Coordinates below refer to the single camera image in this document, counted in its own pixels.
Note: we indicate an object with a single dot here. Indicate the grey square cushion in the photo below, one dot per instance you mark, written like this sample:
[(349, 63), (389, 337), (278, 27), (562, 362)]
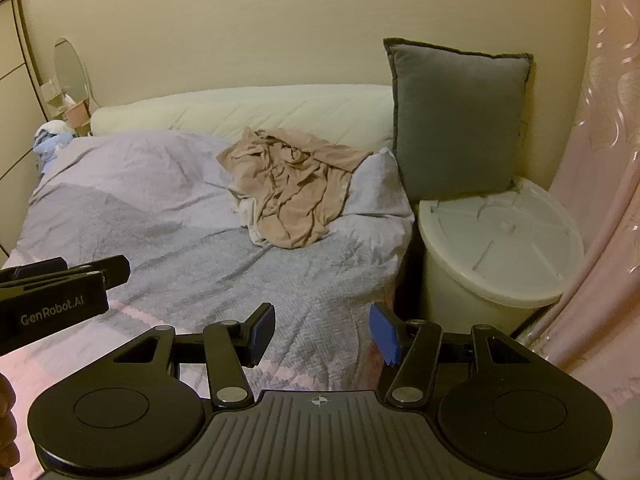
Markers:
[(455, 120)]

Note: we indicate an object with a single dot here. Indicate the blue white clothes pile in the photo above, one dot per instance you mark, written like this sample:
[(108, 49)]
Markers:
[(50, 145)]

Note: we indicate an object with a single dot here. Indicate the small pink box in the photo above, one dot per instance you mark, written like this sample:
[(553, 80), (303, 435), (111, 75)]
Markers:
[(77, 115)]

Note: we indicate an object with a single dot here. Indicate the oval mirror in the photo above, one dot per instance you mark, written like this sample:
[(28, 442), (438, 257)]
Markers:
[(67, 67)]

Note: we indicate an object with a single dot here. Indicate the long cream pillow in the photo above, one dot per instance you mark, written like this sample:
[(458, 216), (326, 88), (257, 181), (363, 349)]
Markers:
[(250, 110)]

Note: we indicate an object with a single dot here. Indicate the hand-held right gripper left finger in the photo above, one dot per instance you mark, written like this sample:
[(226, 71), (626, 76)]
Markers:
[(262, 332)]

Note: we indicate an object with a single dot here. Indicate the cream wardrobe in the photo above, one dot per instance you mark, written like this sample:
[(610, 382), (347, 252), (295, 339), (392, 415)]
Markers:
[(12, 110)]

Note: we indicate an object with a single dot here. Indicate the grey and pink blanket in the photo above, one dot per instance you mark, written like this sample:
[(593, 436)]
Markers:
[(150, 210)]

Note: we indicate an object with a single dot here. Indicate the person's left hand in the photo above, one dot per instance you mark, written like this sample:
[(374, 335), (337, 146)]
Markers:
[(7, 435)]

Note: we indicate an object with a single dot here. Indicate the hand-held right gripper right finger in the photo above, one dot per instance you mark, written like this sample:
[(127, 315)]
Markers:
[(384, 332)]

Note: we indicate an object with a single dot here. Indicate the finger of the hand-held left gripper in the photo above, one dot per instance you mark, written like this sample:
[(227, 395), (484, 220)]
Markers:
[(110, 270), (40, 270)]

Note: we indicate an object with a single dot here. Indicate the white round lidded bin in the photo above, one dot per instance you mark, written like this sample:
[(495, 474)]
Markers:
[(500, 240)]

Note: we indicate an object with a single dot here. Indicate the beige garment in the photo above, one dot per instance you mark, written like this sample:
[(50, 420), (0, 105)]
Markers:
[(295, 190)]

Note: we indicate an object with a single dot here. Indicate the pink patterned curtain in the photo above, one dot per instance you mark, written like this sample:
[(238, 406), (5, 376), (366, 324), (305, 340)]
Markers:
[(610, 160)]

